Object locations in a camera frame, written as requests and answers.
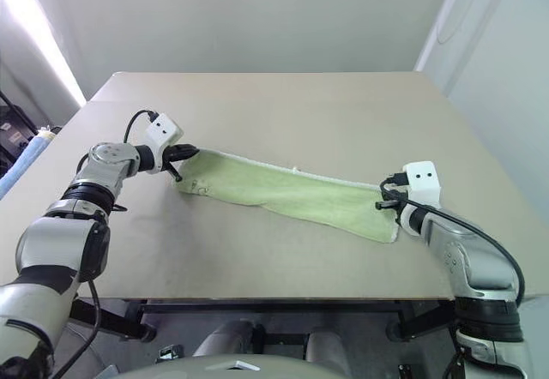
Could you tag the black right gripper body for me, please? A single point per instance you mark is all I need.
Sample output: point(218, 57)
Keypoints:
point(399, 205)

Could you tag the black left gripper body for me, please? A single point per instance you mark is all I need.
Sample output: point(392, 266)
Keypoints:
point(176, 153)

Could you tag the light green towel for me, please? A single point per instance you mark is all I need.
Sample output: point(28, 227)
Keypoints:
point(283, 190)

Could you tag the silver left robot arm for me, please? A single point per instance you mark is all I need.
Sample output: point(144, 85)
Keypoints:
point(56, 242)

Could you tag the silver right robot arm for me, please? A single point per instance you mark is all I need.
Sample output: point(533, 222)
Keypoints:
point(463, 250)

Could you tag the blue rolled cloth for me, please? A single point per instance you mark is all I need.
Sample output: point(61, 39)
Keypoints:
point(25, 156)

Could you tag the grey rounded shape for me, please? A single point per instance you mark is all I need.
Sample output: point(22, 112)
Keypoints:
point(326, 347)
point(229, 338)

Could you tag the black equipment rack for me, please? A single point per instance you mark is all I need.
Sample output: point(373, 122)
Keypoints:
point(13, 134)

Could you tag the silver robot torso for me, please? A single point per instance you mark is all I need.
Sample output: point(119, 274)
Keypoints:
point(274, 368)

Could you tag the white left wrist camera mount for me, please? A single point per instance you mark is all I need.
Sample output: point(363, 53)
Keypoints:
point(162, 129)

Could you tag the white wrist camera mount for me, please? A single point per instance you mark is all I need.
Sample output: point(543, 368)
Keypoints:
point(424, 182)
point(162, 129)

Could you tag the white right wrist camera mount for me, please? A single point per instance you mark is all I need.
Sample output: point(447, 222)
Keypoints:
point(424, 182)

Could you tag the black table frame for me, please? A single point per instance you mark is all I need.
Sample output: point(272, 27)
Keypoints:
point(266, 308)

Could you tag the small metal bracket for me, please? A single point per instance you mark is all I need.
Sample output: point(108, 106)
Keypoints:
point(169, 353)

